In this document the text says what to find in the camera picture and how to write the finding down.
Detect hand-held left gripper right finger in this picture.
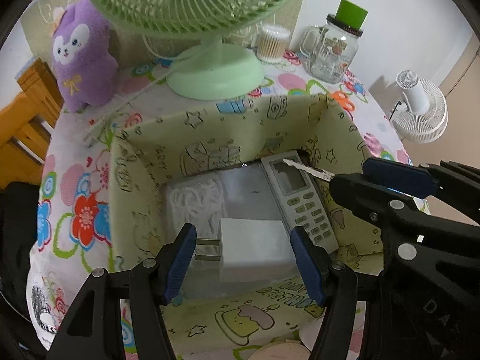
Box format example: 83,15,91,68
289,226,370,360

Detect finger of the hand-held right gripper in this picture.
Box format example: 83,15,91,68
362,157,480,214
330,172,480,274

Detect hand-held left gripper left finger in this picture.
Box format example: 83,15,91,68
45,223,198,360

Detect white charger adapter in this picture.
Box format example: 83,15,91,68
194,217,299,284

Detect silver metal key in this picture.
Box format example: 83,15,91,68
282,158,334,184

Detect white remote control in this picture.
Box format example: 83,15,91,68
260,150,339,254

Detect beige round compact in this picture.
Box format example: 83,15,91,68
250,339,312,360

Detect yellow printed storage box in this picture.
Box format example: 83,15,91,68
109,94,385,347

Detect white standing fan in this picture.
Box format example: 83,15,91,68
390,69,449,144

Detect white plastic liner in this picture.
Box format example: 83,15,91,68
162,169,301,301

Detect glass jar with green lid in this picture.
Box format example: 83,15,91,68
300,0,369,85

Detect black white printed bag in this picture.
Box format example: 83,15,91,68
28,274,62,340

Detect cotton swab container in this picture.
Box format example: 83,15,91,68
256,23,291,64

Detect green desk fan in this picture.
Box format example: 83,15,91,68
82,0,316,100

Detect purple plush rabbit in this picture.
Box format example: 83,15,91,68
50,0,119,113

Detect black power cable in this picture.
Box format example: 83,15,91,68
386,99,404,121

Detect orange handled scissors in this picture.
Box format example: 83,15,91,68
328,90,355,111

